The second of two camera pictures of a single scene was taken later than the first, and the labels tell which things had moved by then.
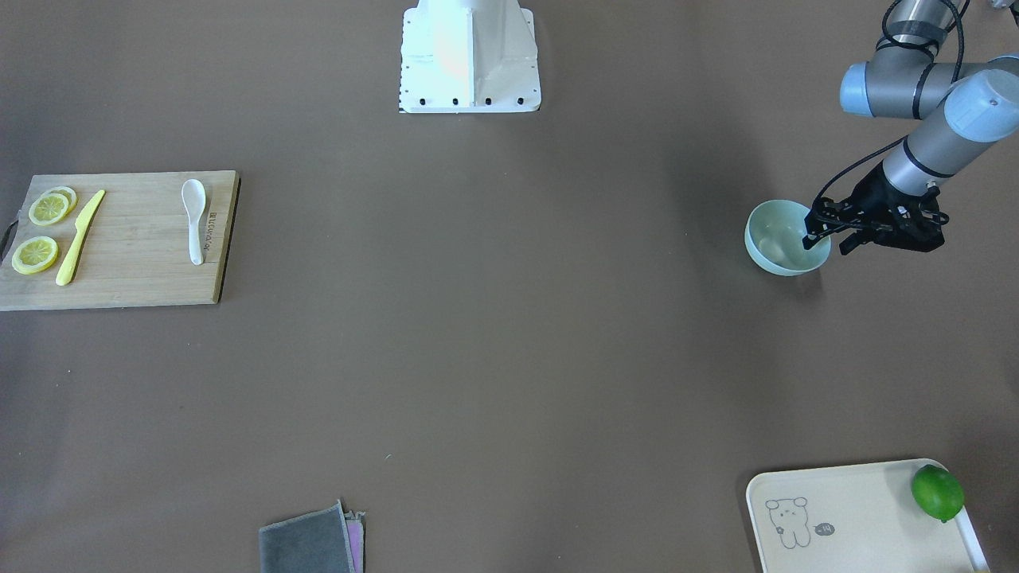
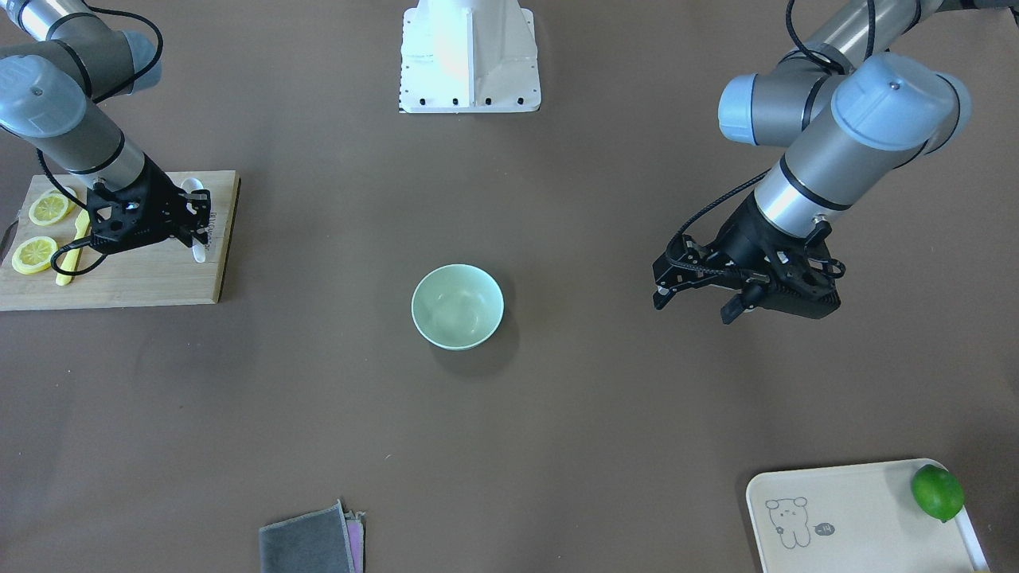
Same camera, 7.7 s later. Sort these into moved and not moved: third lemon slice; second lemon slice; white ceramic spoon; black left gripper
Moved: black left gripper
Not moved: second lemon slice; third lemon slice; white ceramic spoon
